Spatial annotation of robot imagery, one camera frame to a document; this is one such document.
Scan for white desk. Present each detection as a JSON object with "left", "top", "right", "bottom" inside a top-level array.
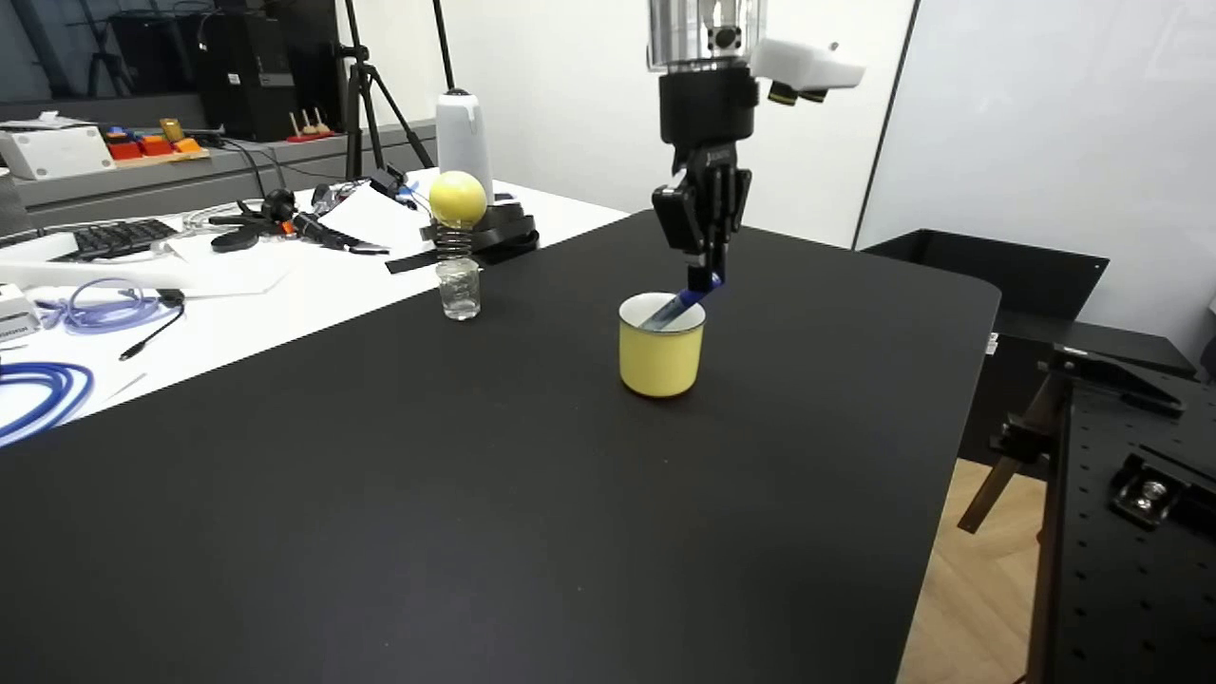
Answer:
[{"left": 0, "top": 167, "right": 636, "bottom": 447}]

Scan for blue coiled cable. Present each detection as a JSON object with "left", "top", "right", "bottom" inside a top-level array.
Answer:
[{"left": 0, "top": 358, "right": 98, "bottom": 447}]

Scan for purple coiled cable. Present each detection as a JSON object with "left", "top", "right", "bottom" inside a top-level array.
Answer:
[{"left": 35, "top": 273, "right": 191, "bottom": 364}]

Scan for white bottle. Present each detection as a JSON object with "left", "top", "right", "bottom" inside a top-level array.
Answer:
[{"left": 432, "top": 86, "right": 493, "bottom": 196}]

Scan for black camera tripod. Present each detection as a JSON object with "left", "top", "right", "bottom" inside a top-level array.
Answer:
[{"left": 339, "top": 0, "right": 439, "bottom": 178}]

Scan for folded black small tripod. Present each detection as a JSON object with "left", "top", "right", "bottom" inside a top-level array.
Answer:
[{"left": 207, "top": 186, "right": 394, "bottom": 258}]

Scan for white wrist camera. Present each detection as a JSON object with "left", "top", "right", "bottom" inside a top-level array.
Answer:
[{"left": 753, "top": 34, "right": 869, "bottom": 108}]

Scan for small clear glass jar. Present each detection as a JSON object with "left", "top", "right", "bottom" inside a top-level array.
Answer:
[{"left": 432, "top": 219, "right": 486, "bottom": 326}]

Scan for yellow mug with bear print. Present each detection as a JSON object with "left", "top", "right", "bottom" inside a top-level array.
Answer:
[{"left": 616, "top": 287, "right": 711, "bottom": 402}]

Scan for thin black stand pole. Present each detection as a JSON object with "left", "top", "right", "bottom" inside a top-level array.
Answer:
[{"left": 429, "top": 0, "right": 460, "bottom": 98}]

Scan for yellow ball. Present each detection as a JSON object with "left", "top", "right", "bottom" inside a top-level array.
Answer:
[{"left": 424, "top": 167, "right": 493, "bottom": 230}]

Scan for small white box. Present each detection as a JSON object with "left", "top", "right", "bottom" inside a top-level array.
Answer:
[{"left": 0, "top": 116, "right": 121, "bottom": 189}]

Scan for black keyboard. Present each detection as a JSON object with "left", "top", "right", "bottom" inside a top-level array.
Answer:
[{"left": 55, "top": 212, "right": 183, "bottom": 267}]

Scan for orange red small items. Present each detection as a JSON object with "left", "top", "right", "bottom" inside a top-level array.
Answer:
[{"left": 102, "top": 113, "right": 208, "bottom": 163}]

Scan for blue marker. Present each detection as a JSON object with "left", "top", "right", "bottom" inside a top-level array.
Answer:
[{"left": 643, "top": 268, "right": 725, "bottom": 333}]

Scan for black open bin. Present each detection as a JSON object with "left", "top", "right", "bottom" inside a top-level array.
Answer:
[{"left": 867, "top": 225, "right": 1115, "bottom": 333}]

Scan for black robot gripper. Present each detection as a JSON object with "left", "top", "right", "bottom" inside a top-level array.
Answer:
[{"left": 649, "top": 60, "right": 763, "bottom": 292}]

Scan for black optical breadboard table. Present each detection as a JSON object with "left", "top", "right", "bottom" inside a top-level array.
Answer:
[{"left": 1019, "top": 358, "right": 1216, "bottom": 684}]

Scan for black metal clamp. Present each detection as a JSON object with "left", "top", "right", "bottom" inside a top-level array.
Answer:
[{"left": 1106, "top": 442, "right": 1216, "bottom": 533}]

